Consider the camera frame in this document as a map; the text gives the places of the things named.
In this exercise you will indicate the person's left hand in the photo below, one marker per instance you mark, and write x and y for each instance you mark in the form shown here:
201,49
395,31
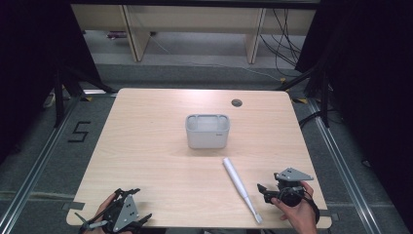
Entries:
104,205

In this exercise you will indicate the light grey plastic holder box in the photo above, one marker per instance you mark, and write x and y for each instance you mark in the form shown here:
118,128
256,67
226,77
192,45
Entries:
207,136

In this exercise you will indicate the grey tape patch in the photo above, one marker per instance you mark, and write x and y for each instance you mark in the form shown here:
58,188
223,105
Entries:
331,215
74,205

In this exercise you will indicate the round grey table grommet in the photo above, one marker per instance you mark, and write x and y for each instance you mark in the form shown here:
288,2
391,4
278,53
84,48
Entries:
237,103

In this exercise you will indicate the yellow black floor tape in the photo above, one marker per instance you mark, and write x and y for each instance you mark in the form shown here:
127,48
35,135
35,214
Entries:
86,98
300,100

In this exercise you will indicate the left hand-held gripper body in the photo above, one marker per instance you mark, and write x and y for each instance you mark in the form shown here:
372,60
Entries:
125,213

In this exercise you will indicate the black metal stand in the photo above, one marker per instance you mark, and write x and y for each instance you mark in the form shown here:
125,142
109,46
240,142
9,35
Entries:
59,97
324,97

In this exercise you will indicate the small dark purple object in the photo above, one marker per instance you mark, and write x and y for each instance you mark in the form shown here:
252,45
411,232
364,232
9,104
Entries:
116,34

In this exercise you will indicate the person's right hand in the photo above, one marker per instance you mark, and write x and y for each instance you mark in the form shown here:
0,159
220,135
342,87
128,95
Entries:
300,216

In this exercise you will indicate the white electric toothbrush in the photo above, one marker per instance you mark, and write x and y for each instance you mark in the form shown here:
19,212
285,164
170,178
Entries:
236,179

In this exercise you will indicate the black curtain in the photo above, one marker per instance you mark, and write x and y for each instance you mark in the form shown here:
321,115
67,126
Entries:
373,81
29,65

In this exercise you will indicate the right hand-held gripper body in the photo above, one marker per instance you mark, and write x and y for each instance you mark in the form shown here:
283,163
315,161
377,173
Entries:
290,191

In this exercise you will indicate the silver metal floor rail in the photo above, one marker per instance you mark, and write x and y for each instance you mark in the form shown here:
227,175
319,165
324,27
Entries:
341,162
35,169

